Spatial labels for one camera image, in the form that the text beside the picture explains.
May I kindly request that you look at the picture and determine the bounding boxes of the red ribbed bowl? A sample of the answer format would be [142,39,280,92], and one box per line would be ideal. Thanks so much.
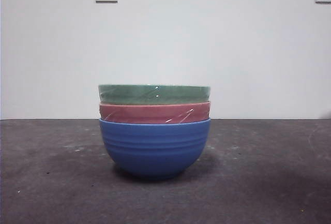
[99,100,212,124]

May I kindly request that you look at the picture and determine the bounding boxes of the blue ribbed bowl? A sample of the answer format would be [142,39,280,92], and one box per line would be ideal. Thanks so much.
[99,117,212,181]

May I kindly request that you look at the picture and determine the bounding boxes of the green ribbed bowl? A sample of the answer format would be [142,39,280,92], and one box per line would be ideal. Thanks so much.
[98,84,212,106]

